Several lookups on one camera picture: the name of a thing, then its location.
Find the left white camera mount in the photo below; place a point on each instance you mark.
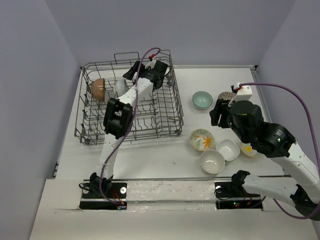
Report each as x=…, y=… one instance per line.
x=151, y=63

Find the light teal bowl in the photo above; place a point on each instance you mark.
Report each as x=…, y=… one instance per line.
x=202, y=100

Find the white square bowl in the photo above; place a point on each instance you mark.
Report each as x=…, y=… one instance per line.
x=228, y=149

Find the grey wire dish rack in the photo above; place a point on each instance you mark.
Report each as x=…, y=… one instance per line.
x=158, y=115

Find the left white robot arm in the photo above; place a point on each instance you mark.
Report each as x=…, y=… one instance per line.
x=120, y=112

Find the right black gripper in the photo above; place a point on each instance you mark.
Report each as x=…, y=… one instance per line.
x=216, y=113

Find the white round bowl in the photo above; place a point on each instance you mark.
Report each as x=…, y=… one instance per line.
x=212, y=161
x=120, y=87

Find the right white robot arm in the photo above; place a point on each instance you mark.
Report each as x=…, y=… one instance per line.
x=275, y=142

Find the yellow sun patterned bowl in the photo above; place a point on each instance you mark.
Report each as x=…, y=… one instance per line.
x=247, y=149

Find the dark geometric patterned bowl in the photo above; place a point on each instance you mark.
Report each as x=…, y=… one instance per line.
x=226, y=95

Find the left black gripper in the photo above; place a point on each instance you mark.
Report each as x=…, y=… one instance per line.
x=129, y=74

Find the brown wooden bowl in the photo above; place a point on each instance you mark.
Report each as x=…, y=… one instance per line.
x=98, y=89

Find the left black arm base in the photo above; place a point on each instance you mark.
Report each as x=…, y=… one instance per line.
x=103, y=194

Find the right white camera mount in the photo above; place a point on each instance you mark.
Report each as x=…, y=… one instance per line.
x=242, y=93

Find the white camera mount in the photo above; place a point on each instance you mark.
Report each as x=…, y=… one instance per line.
x=242, y=93
x=151, y=63

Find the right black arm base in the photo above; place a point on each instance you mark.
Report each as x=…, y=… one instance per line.
x=231, y=195

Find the floral leaf patterned bowl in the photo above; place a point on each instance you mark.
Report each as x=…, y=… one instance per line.
x=201, y=140

